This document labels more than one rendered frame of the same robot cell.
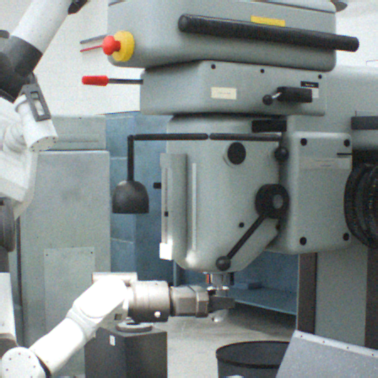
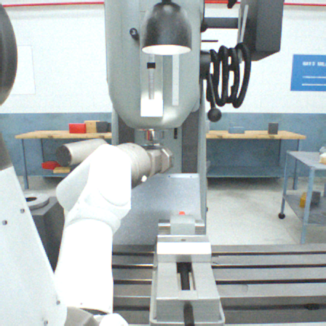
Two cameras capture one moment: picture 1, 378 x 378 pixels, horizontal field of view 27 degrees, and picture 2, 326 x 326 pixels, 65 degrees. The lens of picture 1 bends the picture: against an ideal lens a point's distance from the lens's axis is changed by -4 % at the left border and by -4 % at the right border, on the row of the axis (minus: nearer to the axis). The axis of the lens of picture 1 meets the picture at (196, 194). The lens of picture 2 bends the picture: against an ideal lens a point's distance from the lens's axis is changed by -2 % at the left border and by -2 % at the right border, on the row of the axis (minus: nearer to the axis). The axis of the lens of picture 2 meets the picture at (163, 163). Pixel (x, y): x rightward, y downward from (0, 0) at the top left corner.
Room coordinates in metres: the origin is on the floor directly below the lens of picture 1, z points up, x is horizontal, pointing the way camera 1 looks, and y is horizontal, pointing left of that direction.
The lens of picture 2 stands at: (1.32, 0.45, 1.36)
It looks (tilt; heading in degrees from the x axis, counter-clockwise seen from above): 13 degrees down; 305
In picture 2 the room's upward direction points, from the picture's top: straight up
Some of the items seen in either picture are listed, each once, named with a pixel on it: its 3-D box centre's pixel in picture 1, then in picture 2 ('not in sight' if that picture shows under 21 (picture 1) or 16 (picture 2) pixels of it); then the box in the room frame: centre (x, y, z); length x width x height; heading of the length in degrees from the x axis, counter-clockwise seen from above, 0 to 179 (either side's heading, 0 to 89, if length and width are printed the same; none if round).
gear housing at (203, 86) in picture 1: (234, 91); not in sight; (1.72, -0.08, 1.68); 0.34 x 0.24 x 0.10; 125
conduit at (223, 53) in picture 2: (374, 202); (218, 76); (1.68, -0.38, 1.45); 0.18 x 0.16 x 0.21; 125
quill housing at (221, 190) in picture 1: (219, 191); (154, 54); (1.69, -0.05, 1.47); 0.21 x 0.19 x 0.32; 35
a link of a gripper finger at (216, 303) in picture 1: (220, 303); not in sight; (1.66, -0.05, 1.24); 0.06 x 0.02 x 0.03; 102
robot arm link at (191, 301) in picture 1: (175, 302); (136, 164); (1.67, 0.04, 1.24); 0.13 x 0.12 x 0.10; 12
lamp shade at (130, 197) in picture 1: (130, 196); (166, 27); (1.54, 0.12, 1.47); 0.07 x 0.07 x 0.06
